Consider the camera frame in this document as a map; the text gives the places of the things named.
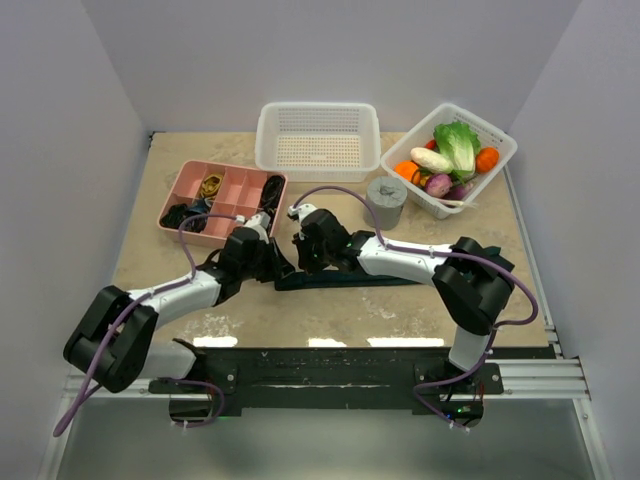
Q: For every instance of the rolled blue tie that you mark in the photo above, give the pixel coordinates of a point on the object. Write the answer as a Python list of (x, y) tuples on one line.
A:
[(195, 215)]

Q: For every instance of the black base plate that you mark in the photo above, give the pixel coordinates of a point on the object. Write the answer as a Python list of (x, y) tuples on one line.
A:
[(231, 380)]

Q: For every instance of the white empty basket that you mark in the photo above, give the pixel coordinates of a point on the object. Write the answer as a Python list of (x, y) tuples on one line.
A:
[(318, 142)]

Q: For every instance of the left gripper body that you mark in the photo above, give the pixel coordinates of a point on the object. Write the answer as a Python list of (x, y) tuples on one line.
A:
[(261, 268)]

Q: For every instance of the grey cylinder roll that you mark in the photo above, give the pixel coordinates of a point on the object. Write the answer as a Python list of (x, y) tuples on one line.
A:
[(387, 197)]

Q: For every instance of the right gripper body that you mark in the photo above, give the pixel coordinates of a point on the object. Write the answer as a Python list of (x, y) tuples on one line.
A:
[(314, 258)]

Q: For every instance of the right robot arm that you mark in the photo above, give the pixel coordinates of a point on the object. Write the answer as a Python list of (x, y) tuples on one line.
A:
[(473, 289)]

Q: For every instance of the purple onion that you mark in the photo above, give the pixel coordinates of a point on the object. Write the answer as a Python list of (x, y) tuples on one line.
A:
[(438, 185)]

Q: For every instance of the pink divided tray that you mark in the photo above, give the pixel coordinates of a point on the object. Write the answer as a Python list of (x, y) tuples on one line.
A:
[(239, 195)]

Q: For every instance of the orange fruit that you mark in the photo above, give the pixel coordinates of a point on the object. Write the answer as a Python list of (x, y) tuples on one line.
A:
[(486, 160), (408, 170)]

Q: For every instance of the white radish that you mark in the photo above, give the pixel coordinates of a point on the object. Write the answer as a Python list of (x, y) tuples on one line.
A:
[(431, 160)]

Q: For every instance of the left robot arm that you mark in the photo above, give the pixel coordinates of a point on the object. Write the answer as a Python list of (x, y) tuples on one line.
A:
[(112, 341)]

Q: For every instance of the rolled black tie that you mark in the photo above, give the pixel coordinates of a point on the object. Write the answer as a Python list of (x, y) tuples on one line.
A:
[(271, 193), (175, 215)]

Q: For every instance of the white vegetable basket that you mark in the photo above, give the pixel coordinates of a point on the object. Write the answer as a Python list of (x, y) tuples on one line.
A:
[(423, 132)]

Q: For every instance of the green lettuce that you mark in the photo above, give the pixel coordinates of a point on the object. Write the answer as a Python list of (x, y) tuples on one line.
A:
[(458, 143)]

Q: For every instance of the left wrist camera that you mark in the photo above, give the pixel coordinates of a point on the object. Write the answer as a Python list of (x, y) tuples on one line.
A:
[(259, 222)]

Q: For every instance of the rolled yellow tie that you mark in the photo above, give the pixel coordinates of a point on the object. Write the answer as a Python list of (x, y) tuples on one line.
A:
[(210, 186)]

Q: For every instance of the orange fruit right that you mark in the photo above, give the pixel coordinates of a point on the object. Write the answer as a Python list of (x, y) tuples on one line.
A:
[(486, 160)]

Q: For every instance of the rolled black tie left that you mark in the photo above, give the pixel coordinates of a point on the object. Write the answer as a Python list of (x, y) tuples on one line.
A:
[(175, 215)]

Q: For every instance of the purple eggplant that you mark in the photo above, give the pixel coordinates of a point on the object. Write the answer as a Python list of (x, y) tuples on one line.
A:
[(459, 192)]

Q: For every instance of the rolled black tie back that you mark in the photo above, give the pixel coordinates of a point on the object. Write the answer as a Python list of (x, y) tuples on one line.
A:
[(271, 193)]

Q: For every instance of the dark green tie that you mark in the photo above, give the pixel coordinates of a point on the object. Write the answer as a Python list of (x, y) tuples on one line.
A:
[(335, 279)]

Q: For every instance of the orange fruit left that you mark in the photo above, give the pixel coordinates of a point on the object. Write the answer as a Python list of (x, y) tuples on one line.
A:
[(408, 170)]

